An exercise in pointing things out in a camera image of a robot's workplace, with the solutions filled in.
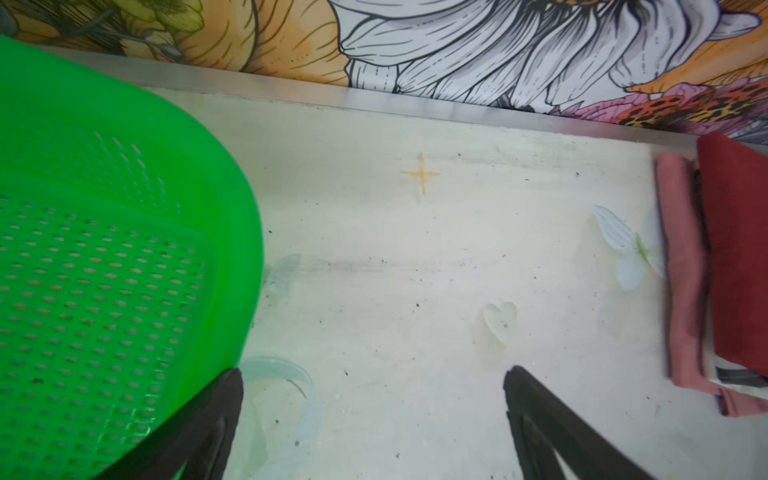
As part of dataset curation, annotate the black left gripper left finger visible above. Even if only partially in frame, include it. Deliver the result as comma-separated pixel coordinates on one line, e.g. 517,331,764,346
96,368,244,479

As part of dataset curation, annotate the green plastic basket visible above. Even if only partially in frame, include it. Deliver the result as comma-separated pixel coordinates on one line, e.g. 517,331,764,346
1,37,264,479

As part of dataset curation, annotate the dark red folded t-shirt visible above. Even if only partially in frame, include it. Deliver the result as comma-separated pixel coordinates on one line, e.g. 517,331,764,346
697,134,767,376

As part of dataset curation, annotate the pink folded t-shirt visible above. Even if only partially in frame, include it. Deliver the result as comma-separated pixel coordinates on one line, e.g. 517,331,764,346
655,153,767,418

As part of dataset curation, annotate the white folded t-shirt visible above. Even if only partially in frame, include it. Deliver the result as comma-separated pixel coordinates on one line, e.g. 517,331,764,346
702,351,767,399

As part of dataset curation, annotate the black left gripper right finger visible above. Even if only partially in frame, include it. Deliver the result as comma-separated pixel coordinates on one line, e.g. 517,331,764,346
503,366,651,479

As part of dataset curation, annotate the aluminium back table rail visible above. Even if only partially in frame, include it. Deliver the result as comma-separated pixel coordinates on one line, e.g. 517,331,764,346
35,45,768,156

